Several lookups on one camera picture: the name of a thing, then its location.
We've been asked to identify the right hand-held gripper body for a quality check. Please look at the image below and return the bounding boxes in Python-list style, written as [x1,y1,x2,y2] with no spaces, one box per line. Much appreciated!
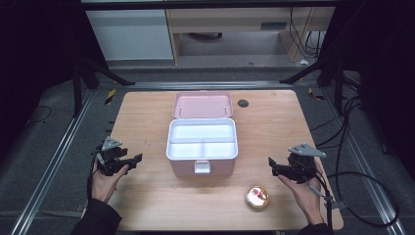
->
[283,142,327,184]

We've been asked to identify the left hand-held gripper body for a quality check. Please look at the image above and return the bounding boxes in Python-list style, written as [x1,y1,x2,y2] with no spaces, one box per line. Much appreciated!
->
[94,136,135,177]

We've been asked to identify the pink storage box with lid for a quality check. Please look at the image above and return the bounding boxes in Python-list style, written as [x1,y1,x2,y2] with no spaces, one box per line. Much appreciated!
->
[165,90,239,178]

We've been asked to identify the person's left hand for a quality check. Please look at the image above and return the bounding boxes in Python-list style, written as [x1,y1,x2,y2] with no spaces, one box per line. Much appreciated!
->
[91,162,130,204]

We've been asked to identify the person's right hand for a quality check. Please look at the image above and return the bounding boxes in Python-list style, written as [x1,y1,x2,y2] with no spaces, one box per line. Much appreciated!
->
[277,161,326,226]

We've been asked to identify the yellow and black tape strip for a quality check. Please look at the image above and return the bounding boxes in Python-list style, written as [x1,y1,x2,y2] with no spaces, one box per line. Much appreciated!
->
[104,88,117,106]
[307,86,326,102]

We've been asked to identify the black metal stand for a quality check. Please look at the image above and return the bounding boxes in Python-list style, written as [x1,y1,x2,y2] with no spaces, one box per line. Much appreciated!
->
[279,58,346,115]
[71,53,137,119]

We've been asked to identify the white cabinet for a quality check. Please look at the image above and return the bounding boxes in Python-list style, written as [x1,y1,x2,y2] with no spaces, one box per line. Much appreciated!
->
[85,9,174,62]

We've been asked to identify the black curtain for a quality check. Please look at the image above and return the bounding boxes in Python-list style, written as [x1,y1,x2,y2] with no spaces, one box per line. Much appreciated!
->
[0,0,110,160]
[317,0,415,179]

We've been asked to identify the dark round object under desk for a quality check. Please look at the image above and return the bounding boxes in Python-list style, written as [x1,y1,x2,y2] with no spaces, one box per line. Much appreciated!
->
[187,31,224,42]

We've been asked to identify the light wooden desk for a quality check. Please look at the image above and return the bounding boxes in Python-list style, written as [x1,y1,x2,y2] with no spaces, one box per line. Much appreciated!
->
[165,7,337,65]

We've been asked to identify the left hand-held gripper cable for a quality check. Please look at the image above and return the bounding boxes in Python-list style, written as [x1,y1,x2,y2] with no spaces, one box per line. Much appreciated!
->
[86,152,100,202]

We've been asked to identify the hand-held gripper cable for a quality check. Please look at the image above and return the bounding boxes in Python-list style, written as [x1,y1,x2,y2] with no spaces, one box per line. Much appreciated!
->
[86,152,100,202]
[302,164,336,235]

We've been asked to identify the black looped floor cables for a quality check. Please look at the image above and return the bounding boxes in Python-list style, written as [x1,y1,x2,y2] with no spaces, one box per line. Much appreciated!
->
[308,95,401,229]

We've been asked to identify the right hand-held gripper cable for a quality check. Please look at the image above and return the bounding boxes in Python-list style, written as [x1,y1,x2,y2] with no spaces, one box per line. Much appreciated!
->
[302,164,336,235]

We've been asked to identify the long aluminium floor rail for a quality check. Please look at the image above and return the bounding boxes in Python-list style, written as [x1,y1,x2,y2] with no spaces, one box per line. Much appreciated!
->
[321,87,407,235]
[10,89,96,235]

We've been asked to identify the thin black floor cable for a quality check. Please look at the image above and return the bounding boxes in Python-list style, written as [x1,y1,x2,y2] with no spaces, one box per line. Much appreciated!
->
[24,104,53,127]

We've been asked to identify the short aluminium floor rail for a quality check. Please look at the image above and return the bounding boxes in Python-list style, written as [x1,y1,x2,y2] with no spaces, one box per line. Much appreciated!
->
[125,80,295,91]

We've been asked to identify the black cables under desk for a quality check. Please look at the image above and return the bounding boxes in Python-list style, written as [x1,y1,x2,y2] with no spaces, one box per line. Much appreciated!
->
[288,7,326,60]

